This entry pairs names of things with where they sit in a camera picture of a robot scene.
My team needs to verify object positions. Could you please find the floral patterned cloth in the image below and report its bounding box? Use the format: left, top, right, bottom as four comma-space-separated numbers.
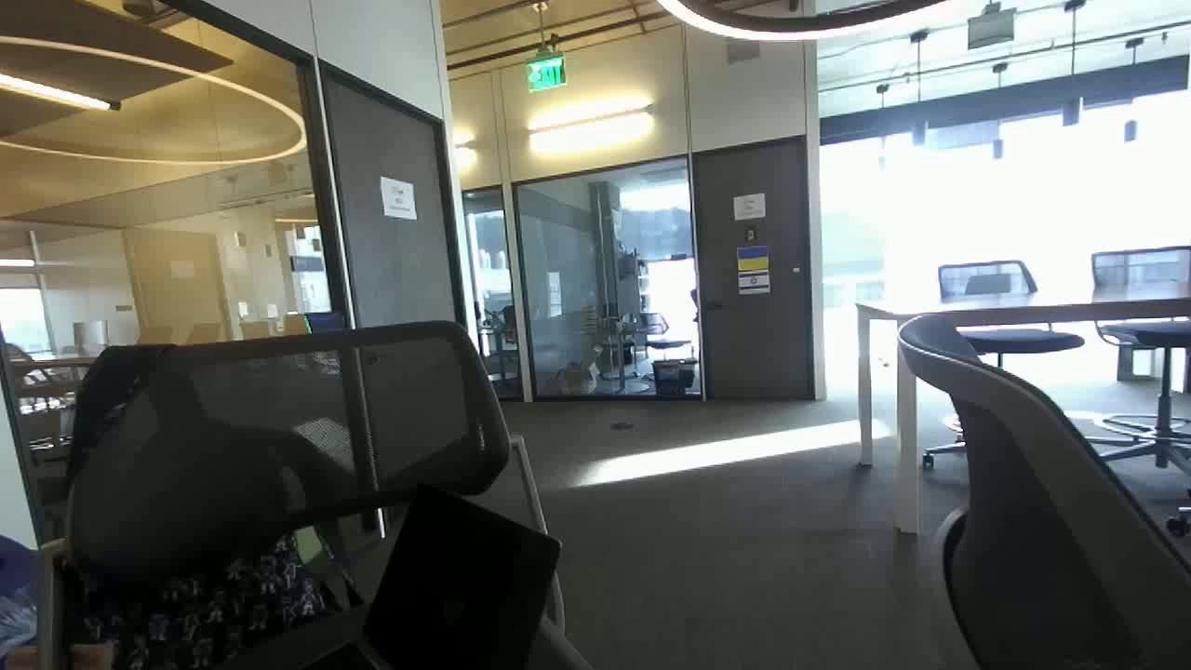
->
72, 541, 332, 670

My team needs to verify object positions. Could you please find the black mesh chair left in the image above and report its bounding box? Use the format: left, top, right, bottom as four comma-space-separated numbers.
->
902, 262, 1100, 478

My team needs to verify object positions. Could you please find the black mesh office chair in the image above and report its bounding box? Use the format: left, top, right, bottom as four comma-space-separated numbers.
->
43, 323, 586, 670

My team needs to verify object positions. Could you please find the grey shell chair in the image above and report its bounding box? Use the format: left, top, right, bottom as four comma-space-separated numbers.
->
897, 315, 1191, 670

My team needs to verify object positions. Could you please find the blue yellow door poster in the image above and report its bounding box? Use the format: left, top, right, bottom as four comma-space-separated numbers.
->
735, 245, 770, 294

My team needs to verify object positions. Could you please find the dark grey door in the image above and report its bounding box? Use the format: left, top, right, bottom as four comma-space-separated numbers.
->
692, 139, 815, 401

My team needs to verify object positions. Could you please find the white paper notice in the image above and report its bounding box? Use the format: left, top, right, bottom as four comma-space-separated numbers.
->
379, 180, 415, 221

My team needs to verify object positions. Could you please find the green exit sign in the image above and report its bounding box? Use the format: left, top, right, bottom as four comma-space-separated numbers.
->
524, 50, 570, 92

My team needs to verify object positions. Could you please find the black laptop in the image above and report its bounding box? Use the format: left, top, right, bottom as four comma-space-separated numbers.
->
305, 483, 562, 670

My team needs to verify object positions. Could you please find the white table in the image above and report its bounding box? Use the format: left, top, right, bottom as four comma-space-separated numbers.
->
856, 294, 1191, 538

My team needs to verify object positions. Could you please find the ring ceiling light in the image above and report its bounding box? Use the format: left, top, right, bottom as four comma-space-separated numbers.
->
656, 0, 959, 44

